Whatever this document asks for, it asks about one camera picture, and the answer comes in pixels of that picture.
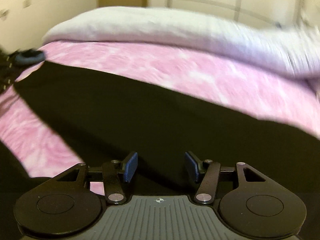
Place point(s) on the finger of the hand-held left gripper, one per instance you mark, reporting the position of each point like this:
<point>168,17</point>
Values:
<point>30,56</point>

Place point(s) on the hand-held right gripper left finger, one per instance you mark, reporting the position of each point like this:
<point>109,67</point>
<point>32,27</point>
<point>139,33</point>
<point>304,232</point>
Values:
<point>131,166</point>

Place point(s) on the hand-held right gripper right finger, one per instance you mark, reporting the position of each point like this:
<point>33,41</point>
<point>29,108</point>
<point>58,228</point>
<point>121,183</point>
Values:
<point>191,166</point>

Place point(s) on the black garment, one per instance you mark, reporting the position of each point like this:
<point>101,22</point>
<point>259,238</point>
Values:
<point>125,120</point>

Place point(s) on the pink floral bed sheet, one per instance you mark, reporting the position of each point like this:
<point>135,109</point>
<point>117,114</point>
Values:
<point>175,65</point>

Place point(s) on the white ribbed duvet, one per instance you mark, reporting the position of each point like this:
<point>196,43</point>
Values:
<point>162,27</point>

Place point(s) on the beige wall socket plate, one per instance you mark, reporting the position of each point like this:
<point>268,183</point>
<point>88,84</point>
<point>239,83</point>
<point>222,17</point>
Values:
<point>26,3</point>
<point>3,14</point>

